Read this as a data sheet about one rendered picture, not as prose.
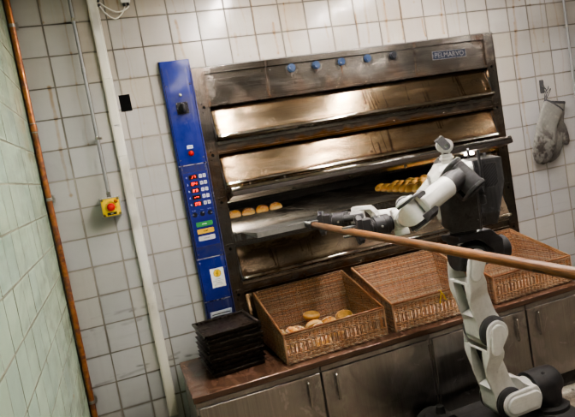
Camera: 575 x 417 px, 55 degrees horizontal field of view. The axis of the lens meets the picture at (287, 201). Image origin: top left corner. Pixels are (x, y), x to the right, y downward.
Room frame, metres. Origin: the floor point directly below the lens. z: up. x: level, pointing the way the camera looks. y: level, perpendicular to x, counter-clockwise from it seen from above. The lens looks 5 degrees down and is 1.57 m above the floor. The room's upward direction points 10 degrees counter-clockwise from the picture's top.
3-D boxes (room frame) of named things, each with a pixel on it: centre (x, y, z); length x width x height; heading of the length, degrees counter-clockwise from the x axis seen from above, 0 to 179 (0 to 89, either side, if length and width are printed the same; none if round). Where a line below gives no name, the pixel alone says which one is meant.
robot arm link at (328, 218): (2.74, -0.20, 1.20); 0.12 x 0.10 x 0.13; 73
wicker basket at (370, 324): (2.86, -0.05, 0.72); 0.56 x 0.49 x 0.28; 108
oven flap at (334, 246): (3.29, -0.53, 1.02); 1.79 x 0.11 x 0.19; 107
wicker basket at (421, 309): (3.03, -0.62, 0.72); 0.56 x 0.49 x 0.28; 106
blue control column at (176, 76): (3.86, 0.74, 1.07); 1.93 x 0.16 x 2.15; 17
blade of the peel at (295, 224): (3.01, -0.03, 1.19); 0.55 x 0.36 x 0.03; 108
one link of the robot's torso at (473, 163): (2.45, -0.79, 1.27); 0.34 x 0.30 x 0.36; 170
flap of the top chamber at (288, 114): (3.29, -0.53, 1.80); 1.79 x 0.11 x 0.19; 107
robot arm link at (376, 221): (2.36, -0.33, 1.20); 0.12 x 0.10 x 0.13; 101
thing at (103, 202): (2.80, 0.89, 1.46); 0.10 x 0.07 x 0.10; 107
